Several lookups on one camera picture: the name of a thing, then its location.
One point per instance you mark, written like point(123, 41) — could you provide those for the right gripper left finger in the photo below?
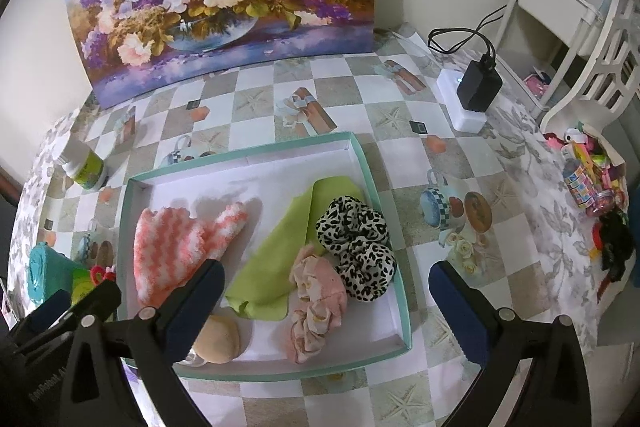
point(95, 390)

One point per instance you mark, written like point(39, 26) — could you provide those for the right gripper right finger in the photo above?
point(556, 390)

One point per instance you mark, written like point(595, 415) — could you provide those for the pink white fuzzy glove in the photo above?
point(170, 246)

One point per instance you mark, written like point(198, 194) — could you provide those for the green microfiber cloth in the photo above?
point(261, 289)

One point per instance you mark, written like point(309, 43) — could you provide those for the pink floral scrunchie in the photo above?
point(322, 304)

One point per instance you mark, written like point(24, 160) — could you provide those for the leopard print scrunchie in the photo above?
point(358, 237)

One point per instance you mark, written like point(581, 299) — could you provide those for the blue face mask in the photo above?
point(192, 359)

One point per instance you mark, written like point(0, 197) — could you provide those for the teal plastic case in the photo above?
point(48, 272)

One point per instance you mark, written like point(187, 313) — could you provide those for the green tissue pack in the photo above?
point(82, 284)

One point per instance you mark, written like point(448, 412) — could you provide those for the white green pill bottle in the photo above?
point(80, 162)

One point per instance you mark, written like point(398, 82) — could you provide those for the checkered patterned tablecloth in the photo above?
point(494, 204)

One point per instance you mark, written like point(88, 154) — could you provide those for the colourful toy pile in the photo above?
point(595, 175)

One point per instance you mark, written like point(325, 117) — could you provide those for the teal rimmed white tray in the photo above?
point(285, 187)

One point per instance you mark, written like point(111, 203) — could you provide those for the white power strip box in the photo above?
point(463, 120)

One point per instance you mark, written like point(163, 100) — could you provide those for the white lattice chair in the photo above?
point(608, 82)

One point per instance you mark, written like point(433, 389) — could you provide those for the black power adapter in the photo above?
point(479, 87)

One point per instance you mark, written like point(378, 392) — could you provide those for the white shelf unit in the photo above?
point(575, 23)

